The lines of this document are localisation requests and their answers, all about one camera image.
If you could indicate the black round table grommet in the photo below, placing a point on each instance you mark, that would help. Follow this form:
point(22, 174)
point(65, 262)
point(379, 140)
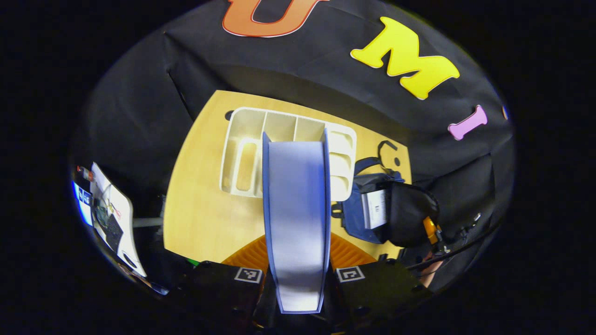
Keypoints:
point(396, 162)
point(229, 115)

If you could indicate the white plastic bookshelf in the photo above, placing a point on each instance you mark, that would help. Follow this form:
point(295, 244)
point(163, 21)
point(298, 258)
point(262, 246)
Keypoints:
point(242, 139)

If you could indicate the white paper sheet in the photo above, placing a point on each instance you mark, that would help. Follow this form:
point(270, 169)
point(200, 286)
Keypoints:
point(128, 237)

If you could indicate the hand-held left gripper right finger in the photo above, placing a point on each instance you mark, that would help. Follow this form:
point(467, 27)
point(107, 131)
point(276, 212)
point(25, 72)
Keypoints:
point(377, 288)

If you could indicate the blue schoolbag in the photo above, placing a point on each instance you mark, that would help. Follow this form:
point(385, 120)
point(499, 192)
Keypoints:
point(354, 218)

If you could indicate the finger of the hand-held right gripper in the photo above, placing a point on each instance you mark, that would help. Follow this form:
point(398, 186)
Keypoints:
point(430, 230)

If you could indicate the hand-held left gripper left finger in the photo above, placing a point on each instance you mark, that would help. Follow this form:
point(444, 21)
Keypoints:
point(219, 291)

